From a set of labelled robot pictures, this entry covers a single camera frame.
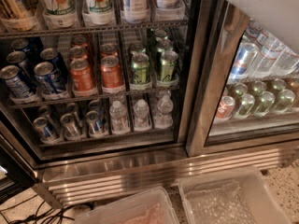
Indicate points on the red bull can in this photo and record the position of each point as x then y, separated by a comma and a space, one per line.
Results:
244, 57

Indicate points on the front orange soda can left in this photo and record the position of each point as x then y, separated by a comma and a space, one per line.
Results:
82, 75

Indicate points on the left clear water bottle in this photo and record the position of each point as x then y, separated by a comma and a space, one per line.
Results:
119, 118

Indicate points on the gold label bottle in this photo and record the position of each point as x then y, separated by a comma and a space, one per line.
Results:
20, 12

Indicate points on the bottom middle slim can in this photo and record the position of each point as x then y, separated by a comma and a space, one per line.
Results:
70, 125

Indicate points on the open left fridge door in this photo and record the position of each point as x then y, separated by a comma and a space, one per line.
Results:
14, 178

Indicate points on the front green can left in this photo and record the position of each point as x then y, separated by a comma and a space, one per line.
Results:
140, 69

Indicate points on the bottom right slim can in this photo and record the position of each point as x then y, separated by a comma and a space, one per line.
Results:
94, 122

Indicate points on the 7up bottle right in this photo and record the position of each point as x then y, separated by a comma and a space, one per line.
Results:
100, 11

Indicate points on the pink cloth in bin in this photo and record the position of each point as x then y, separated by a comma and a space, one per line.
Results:
153, 215

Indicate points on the front green can right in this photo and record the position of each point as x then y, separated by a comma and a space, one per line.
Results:
167, 66

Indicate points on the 7up bottle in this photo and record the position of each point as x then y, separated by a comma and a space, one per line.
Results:
100, 11
60, 13

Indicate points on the right clear water bottle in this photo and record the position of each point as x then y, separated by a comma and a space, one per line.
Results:
163, 117

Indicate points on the bubble wrap in bin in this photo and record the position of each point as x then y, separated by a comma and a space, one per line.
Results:
219, 203

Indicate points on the right clear plastic bin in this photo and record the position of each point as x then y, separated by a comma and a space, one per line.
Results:
258, 196

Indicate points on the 7up bottle left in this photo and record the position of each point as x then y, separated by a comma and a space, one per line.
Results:
60, 13

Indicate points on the front left blue pepsi can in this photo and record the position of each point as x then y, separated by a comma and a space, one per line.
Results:
14, 80

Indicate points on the blue pepsi can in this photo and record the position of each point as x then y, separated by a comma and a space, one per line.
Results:
14, 80
49, 78

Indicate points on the stainless steel display fridge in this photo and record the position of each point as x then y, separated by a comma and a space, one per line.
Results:
93, 167

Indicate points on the orange soda can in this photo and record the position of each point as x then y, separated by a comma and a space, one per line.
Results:
82, 75
111, 72

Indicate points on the orange can behind door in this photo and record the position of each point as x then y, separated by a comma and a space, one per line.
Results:
226, 107

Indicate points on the green can behind door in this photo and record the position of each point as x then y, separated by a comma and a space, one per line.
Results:
246, 103

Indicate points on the right glass fridge door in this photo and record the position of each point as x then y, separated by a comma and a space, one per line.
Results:
271, 130

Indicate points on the left clear plastic bin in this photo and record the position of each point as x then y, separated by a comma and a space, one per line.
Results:
133, 206

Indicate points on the middle clear water bottle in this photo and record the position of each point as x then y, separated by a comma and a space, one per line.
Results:
141, 115

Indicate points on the slim can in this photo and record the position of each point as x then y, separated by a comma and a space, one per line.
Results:
45, 129
70, 125
94, 122

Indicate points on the clear plastic bin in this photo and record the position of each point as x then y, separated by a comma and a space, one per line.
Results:
133, 206
258, 196

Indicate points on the bottom left slim can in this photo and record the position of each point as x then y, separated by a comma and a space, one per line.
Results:
45, 129

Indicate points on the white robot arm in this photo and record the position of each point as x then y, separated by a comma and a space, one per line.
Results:
280, 17

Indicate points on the front orange soda can right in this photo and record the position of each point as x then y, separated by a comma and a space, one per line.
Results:
111, 72

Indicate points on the clear water bottle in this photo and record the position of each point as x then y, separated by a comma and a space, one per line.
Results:
163, 117
119, 118
141, 115

